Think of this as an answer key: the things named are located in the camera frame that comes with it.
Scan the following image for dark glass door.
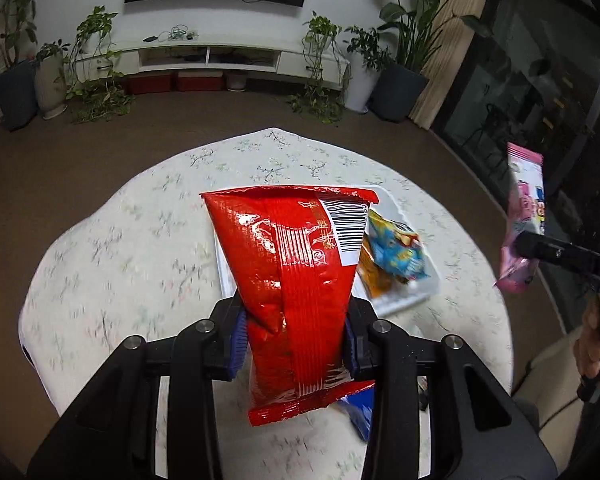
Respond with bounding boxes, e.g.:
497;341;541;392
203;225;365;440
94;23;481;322
430;0;600;321

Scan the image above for person's right hand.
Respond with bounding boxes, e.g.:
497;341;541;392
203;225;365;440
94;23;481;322
574;300;600;386

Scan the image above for tall white plant pot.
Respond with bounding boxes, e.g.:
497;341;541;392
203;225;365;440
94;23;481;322
34;52;71;120

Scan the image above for red storage box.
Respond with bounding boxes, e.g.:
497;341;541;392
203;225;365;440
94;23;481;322
176;71;225;92
125;72;173;95

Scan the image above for large red snack bag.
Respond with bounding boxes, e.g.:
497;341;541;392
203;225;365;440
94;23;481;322
200;185;381;427

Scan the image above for dark blue snack packet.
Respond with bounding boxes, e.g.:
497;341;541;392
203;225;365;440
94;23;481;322
337;390;378;442

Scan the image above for beige cushion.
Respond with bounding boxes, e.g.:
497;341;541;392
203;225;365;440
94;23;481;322
510;325;600;461

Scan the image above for white television cabinet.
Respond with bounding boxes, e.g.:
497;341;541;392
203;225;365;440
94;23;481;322
75;40;351;92

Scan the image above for white cylindrical plant pot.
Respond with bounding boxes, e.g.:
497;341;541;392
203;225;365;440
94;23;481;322
345;60;381;113

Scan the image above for large broad-leaf plant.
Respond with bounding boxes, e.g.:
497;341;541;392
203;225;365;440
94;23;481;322
365;0;493;68

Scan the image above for large dark plant pot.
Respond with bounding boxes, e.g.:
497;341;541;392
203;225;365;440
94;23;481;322
369;62;430;122

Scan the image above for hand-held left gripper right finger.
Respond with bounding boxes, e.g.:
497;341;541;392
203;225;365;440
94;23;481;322
344;296;558;480

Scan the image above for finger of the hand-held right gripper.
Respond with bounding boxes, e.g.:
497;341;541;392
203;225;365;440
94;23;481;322
512;230;573;267

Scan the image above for pink snack packet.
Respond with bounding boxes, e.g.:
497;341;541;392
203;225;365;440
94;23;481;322
494;141;548;293

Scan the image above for small plant in white pot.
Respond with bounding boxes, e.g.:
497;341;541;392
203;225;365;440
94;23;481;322
34;40;71;63

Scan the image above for cables on cabinet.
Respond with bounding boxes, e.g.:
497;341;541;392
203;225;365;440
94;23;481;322
144;25;200;43

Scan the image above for trailing pothos plant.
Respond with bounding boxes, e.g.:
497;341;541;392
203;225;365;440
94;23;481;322
67;6;136;125

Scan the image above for hanging pothos plant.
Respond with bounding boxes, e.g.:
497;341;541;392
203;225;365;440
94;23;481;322
287;10;351;123

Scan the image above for white plastic tray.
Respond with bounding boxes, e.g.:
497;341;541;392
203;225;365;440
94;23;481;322
214;184;441;318

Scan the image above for beige curtain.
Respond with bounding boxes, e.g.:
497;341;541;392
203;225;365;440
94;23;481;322
410;0;496;128

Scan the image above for light blue snack packet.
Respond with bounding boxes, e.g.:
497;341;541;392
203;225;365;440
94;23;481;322
365;208;429;283

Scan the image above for tall leafy plant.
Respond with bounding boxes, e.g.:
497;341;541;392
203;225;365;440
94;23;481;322
0;0;51;68

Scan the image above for bushy green plant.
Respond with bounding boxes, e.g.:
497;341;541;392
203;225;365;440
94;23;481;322
345;25;396;73

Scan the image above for orange snack packet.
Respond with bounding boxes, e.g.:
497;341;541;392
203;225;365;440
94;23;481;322
356;232;406;300

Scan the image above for dark grey plant pot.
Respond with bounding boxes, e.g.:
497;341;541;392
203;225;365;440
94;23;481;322
0;59;38;132

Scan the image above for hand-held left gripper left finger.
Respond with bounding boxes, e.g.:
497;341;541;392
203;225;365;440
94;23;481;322
27;296;248;480

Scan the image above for floral tablecloth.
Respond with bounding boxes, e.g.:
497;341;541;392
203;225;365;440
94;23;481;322
19;127;513;480

